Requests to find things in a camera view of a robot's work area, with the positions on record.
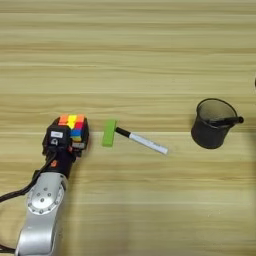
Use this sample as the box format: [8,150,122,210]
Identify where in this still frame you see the left gripper small black box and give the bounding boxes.
[45,123,73,148]

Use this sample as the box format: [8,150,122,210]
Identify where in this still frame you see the green rectangular block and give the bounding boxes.
[101,119,118,148]

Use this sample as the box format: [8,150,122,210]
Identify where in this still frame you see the white marker with black cap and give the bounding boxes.
[115,126,169,156]

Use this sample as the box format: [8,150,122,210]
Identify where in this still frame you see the black mesh pen cup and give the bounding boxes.
[190,97,239,150]

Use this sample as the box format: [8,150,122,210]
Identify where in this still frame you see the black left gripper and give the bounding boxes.
[42,117,90,179]

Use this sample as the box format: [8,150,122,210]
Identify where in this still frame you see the black pen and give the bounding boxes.
[207,115,245,128]

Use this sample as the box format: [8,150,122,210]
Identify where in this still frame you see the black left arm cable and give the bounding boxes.
[0,159,57,255]

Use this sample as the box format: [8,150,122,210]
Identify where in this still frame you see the multicolour puzzle cube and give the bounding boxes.
[58,113,87,145]

